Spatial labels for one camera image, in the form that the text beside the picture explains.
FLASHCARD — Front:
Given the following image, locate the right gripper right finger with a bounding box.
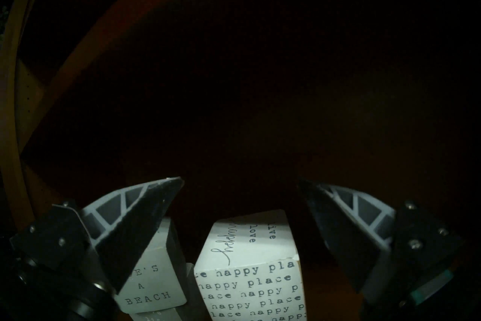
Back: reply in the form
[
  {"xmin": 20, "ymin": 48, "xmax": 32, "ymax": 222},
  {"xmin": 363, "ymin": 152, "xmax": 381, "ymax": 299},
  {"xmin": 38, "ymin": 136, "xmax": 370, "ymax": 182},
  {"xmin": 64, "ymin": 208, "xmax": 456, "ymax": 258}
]
[{"xmin": 297, "ymin": 178, "xmax": 465, "ymax": 297}]

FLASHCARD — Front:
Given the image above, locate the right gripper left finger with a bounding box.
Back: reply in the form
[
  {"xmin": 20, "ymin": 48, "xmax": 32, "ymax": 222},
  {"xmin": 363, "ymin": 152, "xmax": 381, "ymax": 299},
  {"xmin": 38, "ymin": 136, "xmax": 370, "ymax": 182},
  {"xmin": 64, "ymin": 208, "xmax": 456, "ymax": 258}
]
[{"xmin": 10, "ymin": 177, "xmax": 185, "ymax": 293}]

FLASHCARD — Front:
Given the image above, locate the grey cube life's a beach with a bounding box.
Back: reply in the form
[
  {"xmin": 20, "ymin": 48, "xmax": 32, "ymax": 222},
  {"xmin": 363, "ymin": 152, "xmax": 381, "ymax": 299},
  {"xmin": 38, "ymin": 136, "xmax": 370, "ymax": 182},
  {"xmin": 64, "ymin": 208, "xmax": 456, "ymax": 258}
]
[{"xmin": 114, "ymin": 216, "xmax": 189, "ymax": 314}]

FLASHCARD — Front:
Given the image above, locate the white cube happy place print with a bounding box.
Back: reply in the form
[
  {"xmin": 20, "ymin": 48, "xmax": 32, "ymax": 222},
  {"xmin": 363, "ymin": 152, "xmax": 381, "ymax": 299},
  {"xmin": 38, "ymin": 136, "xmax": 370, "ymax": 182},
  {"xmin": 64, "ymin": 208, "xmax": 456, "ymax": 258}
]
[{"xmin": 193, "ymin": 210, "xmax": 306, "ymax": 321}]

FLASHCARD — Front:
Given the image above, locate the grey cube live life happy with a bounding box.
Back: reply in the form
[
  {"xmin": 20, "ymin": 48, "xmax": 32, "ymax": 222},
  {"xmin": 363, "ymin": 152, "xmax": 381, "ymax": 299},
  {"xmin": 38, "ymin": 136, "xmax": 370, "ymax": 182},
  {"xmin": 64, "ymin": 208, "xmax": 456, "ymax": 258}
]
[{"xmin": 129, "ymin": 263, "xmax": 207, "ymax": 321}]

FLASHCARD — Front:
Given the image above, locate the brown wooden arched bookcase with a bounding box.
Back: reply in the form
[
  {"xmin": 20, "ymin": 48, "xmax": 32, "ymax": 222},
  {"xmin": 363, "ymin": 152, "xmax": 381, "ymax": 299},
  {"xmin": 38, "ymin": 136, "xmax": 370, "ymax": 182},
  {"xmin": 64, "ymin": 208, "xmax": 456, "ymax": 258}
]
[{"xmin": 0, "ymin": 0, "xmax": 481, "ymax": 321}]

